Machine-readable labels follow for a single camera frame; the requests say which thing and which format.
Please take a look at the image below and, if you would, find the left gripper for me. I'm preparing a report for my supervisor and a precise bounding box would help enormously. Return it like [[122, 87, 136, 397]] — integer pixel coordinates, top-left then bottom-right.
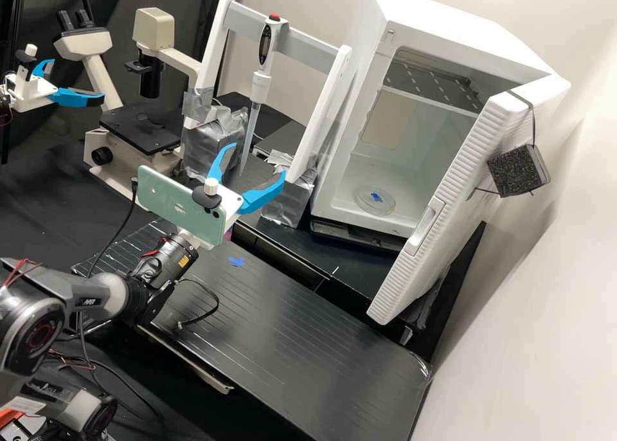
[[3, 58, 107, 113]]

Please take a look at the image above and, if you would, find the left phone holder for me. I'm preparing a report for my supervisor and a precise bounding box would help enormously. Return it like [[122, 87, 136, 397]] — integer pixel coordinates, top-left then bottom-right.
[[13, 43, 40, 96]]

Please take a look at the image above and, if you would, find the white incubator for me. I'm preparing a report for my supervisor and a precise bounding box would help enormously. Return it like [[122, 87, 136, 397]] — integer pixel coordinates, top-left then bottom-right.
[[308, 0, 573, 240]]

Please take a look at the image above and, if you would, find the petri dish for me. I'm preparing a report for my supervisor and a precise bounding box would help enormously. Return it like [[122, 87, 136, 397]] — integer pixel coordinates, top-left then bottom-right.
[[354, 184, 398, 216]]

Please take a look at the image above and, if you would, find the right wrist camera phone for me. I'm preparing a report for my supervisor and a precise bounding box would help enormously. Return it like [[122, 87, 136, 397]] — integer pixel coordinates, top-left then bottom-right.
[[136, 165, 228, 248]]

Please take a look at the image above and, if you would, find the incubator door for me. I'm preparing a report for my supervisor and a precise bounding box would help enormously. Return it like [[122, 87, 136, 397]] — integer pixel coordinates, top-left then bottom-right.
[[366, 87, 553, 327]]

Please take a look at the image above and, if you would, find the white pipette stand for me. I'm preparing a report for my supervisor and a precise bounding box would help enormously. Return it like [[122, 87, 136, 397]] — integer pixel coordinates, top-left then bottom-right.
[[181, 0, 356, 230]]

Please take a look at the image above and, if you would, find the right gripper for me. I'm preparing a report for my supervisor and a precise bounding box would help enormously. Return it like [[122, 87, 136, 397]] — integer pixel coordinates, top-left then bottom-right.
[[175, 141, 288, 253]]

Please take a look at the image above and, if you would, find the pipette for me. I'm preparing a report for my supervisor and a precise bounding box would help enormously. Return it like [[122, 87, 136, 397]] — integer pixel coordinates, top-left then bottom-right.
[[238, 13, 286, 177]]

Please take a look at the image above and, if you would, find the black cable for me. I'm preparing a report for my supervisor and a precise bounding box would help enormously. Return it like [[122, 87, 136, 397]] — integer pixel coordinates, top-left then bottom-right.
[[76, 177, 141, 350], [174, 276, 220, 330]]

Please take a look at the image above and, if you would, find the cream microscope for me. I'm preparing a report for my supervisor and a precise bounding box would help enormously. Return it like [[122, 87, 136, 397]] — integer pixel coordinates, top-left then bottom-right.
[[51, 6, 204, 197]]

